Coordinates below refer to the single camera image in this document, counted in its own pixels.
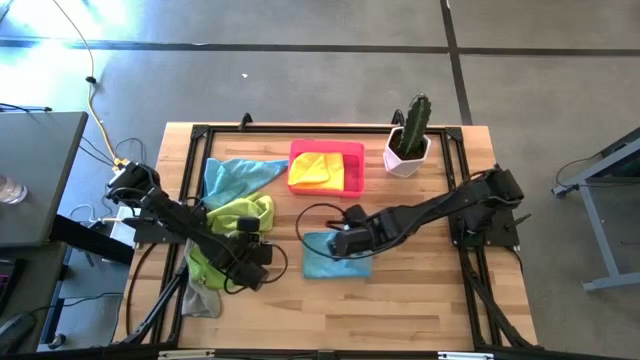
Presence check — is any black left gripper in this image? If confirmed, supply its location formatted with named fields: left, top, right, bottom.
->
left=213, top=233, right=276, bottom=293

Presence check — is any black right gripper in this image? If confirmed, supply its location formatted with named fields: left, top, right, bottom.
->
left=327, top=208, right=405, bottom=260

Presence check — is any teal microfiber towel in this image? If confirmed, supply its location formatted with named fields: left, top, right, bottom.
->
left=302, top=230, right=374, bottom=280

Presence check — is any lime microfiber towel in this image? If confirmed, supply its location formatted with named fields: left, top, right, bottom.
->
left=205, top=192, right=276, bottom=236

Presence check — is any yellow microfiber towel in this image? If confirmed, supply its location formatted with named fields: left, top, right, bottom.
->
left=287, top=151, right=346, bottom=192

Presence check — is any grey microfiber towel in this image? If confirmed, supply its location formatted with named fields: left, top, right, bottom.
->
left=180, top=234, right=224, bottom=320

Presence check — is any light blue microfiber towel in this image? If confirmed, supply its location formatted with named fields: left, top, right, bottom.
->
left=201, top=157, right=290, bottom=211

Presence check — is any pink plastic bin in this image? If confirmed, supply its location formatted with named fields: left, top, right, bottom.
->
left=285, top=135, right=367, bottom=199

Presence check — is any white faceted plant pot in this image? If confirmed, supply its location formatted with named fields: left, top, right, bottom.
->
left=382, top=126, right=432, bottom=179

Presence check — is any white strip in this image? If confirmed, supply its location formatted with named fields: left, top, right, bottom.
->
left=438, top=351, right=496, bottom=360
left=158, top=349, right=216, bottom=360

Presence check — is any white power adapter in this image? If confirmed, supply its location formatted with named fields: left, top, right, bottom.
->
left=108, top=205, right=139, bottom=246

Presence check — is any black desk support bar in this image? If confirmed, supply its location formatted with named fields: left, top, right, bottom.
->
left=49, top=213, right=136, bottom=266

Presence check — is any grey desk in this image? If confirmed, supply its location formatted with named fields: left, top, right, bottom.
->
left=0, top=110, right=90, bottom=250

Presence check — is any clear drinking glass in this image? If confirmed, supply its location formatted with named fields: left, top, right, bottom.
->
left=0, top=174, right=29, bottom=205

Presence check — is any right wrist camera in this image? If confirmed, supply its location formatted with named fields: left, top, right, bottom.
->
left=343, top=203, right=370, bottom=227

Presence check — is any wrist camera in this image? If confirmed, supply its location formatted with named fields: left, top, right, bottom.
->
left=236, top=215, right=262, bottom=234
left=343, top=203, right=370, bottom=227

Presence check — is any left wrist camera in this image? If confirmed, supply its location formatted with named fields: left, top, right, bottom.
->
left=236, top=215, right=262, bottom=234

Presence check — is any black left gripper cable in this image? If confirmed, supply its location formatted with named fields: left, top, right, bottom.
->
left=222, top=242, right=290, bottom=296

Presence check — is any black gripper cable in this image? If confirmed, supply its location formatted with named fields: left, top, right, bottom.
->
left=295, top=201, right=374, bottom=262
left=222, top=242, right=290, bottom=296

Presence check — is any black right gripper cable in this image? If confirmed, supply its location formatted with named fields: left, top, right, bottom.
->
left=295, top=201, right=374, bottom=262

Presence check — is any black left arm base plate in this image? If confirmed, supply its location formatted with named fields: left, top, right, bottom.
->
left=124, top=204, right=189, bottom=246

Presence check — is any black aluminium table frame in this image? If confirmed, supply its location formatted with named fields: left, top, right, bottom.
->
left=110, top=112, right=540, bottom=354

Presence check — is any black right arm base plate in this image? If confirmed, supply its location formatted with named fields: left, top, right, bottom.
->
left=449, top=207, right=521, bottom=249

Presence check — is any black floor cable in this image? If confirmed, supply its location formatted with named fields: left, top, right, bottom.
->
left=551, top=156, right=640, bottom=211

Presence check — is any grey metal table frame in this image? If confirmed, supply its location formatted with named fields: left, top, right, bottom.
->
left=551, top=127, right=640, bottom=294

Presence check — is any yellow floor cable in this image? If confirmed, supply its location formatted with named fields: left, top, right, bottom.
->
left=52, top=0, right=134, bottom=174

